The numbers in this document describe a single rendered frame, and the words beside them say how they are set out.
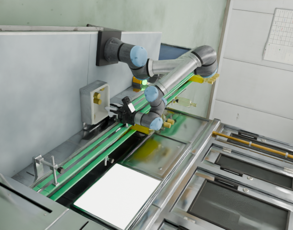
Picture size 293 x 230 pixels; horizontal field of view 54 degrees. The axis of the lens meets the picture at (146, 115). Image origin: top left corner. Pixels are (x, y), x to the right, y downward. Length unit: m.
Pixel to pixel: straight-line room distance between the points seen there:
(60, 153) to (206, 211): 0.86
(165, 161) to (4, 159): 0.95
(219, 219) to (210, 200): 0.14
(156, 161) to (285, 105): 6.32
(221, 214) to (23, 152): 1.08
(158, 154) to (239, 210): 0.60
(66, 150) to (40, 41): 0.60
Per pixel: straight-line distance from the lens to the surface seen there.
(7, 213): 1.17
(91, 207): 1.59
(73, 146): 1.70
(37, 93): 1.50
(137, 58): 1.70
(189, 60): 1.61
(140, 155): 1.92
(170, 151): 1.99
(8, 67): 1.36
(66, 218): 1.08
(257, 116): 8.17
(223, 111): 8.33
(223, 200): 1.78
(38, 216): 1.12
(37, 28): 2.19
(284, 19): 7.43
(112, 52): 1.77
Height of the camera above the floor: 1.80
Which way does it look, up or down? 24 degrees down
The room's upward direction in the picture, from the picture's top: 107 degrees clockwise
